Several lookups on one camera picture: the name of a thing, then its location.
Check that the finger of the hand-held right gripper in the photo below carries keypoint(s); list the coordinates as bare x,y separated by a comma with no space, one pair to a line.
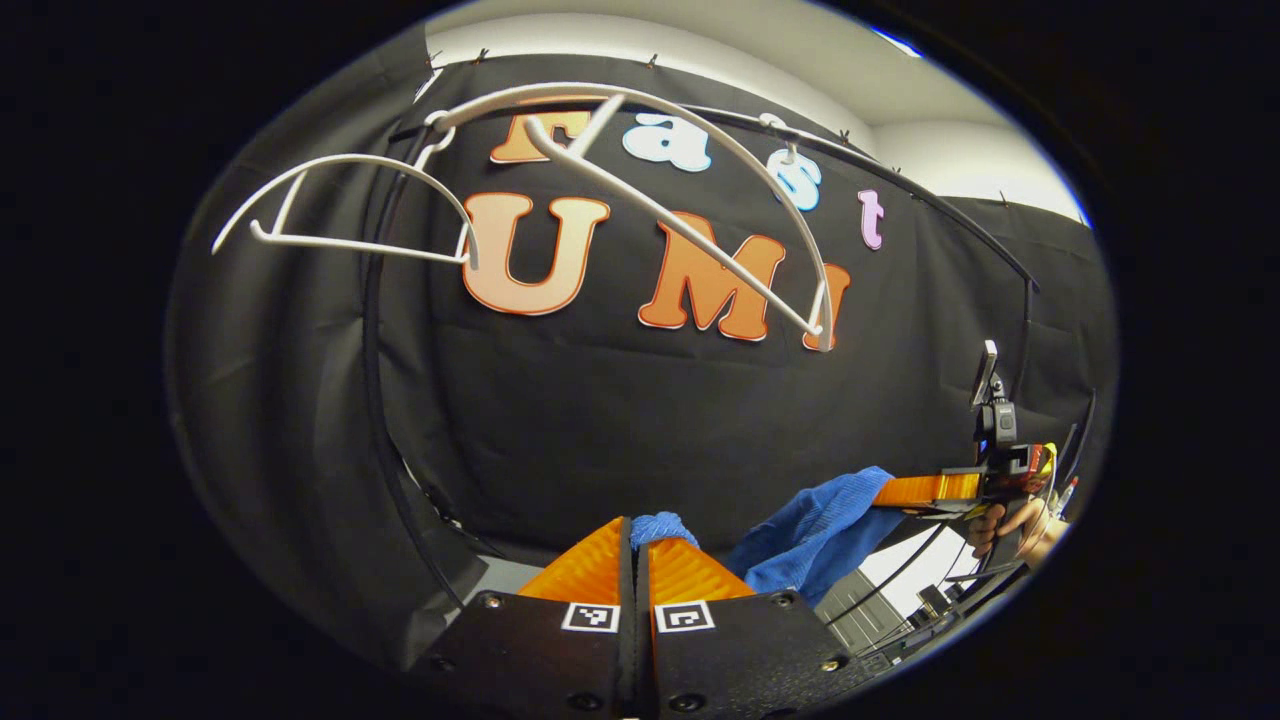
930,490

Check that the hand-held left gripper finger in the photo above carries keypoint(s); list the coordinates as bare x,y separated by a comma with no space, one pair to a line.
646,660
627,650

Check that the white plastic hanger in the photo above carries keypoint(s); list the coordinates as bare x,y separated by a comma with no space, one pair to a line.
822,332
468,255

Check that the black clothes rack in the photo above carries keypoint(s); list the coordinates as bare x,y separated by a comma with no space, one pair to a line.
367,320

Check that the black backdrop cloth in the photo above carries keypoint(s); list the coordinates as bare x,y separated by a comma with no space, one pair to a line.
600,420

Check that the long ceiling light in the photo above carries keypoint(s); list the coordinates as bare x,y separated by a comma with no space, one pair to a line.
895,42

